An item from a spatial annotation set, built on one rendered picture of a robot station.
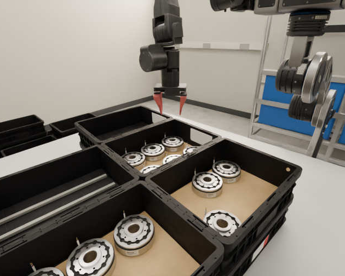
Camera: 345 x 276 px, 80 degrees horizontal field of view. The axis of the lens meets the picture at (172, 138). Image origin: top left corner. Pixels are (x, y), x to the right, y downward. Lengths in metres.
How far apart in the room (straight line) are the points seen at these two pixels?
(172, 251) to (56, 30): 3.42
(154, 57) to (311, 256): 0.74
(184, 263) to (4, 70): 3.27
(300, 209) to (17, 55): 3.42
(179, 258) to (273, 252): 0.33
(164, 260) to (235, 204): 0.28
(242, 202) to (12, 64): 3.27
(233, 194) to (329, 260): 0.32
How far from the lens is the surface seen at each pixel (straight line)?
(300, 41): 1.00
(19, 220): 0.79
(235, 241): 0.49
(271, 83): 2.57
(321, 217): 0.97
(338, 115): 2.48
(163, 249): 0.58
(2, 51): 3.50
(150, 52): 0.60
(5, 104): 3.56
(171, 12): 0.66
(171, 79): 0.66
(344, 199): 1.11
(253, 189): 0.78
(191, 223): 0.51
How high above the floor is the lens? 1.31
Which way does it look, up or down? 27 degrees down
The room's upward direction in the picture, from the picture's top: 1 degrees counter-clockwise
